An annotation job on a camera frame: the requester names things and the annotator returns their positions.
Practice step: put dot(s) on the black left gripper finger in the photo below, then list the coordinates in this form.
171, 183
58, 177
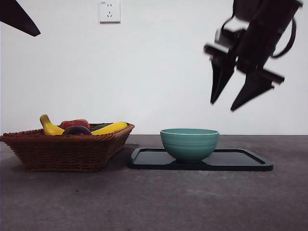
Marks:
16, 16

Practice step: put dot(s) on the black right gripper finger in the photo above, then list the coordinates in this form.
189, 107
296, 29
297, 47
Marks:
221, 79
252, 91

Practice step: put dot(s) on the teal ribbed bowl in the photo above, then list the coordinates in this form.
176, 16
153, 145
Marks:
190, 146

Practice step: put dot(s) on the dark purple plum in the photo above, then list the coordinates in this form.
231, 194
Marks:
77, 132

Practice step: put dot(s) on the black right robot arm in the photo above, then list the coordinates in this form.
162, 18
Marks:
262, 31

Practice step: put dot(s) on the black rectangular tray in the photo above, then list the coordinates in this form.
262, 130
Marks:
228, 161

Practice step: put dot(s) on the yellow banana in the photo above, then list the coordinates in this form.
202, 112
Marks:
48, 127

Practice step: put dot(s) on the red apple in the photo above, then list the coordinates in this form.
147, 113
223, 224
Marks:
74, 123

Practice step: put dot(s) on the green vegetable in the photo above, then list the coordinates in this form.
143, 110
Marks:
99, 126

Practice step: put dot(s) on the brown wicker basket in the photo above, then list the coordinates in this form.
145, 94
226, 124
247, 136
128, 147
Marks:
65, 154

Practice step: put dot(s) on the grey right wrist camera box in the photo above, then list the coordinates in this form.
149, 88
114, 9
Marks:
218, 36

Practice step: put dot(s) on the white wall socket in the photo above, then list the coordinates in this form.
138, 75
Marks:
110, 12

